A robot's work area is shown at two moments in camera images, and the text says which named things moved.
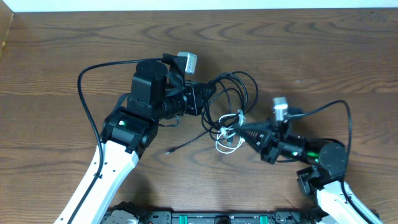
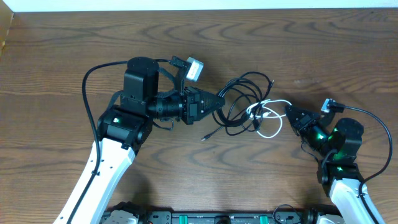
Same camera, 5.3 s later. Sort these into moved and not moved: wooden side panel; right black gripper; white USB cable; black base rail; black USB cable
Moved: black USB cable; right black gripper; white USB cable
Not moved: black base rail; wooden side panel
